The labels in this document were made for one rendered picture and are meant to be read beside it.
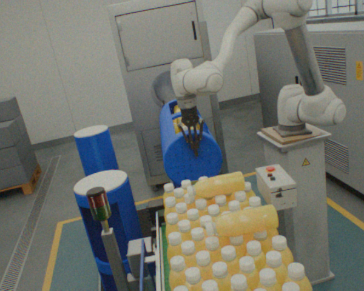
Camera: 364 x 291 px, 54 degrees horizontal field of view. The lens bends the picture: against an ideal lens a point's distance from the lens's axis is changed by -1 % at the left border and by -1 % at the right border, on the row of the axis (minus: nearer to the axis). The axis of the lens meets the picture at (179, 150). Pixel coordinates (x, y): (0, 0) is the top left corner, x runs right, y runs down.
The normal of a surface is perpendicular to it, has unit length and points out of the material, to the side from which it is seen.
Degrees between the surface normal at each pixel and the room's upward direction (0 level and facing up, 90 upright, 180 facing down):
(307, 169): 90
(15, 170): 90
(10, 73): 90
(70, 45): 90
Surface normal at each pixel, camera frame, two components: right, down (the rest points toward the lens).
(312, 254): 0.21, 0.29
